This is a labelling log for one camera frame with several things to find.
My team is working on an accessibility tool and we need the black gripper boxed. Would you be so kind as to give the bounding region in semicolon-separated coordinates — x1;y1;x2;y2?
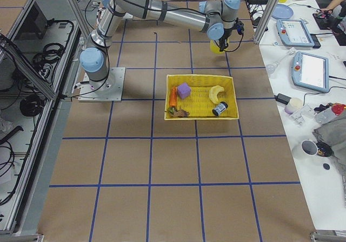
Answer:
219;28;233;51

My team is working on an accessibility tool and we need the yellow tape roll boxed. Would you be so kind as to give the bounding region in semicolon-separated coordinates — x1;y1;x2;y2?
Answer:
209;40;229;54

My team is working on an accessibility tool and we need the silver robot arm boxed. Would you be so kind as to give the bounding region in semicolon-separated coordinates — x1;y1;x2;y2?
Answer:
80;0;244;93

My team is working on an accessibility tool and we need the pale toy banana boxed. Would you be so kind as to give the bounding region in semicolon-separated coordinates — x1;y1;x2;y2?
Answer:
209;85;225;104

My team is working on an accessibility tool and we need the purple foam cube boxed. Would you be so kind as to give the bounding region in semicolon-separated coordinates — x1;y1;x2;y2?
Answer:
177;82;191;99

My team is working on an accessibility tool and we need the black cylindrical can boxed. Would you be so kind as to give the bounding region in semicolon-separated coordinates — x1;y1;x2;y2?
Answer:
212;102;228;117

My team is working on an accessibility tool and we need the blue plastic plate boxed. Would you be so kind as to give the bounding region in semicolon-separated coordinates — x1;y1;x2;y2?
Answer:
271;4;294;19

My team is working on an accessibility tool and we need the yellow woven basket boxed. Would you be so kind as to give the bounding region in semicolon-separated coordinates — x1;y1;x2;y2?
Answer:
164;74;239;120

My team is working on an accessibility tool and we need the upper teach pendant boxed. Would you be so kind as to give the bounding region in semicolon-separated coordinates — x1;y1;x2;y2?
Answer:
276;19;314;48

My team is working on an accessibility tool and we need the teach pendant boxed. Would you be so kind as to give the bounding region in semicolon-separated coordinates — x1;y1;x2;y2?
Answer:
276;19;314;48
291;51;329;93

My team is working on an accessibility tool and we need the orange toy carrot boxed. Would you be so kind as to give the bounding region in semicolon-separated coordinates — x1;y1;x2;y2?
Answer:
169;86;177;107

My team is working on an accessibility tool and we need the brown dried leaf toy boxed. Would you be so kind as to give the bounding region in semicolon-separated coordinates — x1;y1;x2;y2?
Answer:
167;106;190;118

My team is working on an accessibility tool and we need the lower teach pendant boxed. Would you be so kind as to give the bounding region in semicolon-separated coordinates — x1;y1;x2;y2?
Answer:
291;51;329;93

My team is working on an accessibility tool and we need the white lavender candle jar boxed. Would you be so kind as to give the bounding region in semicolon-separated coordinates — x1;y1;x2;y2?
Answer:
284;98;303;115

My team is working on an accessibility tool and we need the white mug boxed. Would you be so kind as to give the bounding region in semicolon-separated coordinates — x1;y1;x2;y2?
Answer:
292;139;318;160

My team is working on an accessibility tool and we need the grey cloth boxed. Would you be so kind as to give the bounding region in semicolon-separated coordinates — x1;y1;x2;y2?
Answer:
312;112;345;194

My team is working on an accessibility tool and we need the black small bowl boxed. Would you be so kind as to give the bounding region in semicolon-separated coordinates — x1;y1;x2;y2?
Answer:
316;142;334;157

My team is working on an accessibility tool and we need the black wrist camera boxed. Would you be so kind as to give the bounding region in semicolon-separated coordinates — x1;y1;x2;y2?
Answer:
234;21;244;36

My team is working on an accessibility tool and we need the aluminium frame post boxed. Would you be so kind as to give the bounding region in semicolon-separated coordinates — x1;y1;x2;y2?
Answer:
253;0;278;44

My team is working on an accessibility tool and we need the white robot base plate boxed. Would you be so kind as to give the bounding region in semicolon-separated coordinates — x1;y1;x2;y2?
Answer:
78;67;125;102

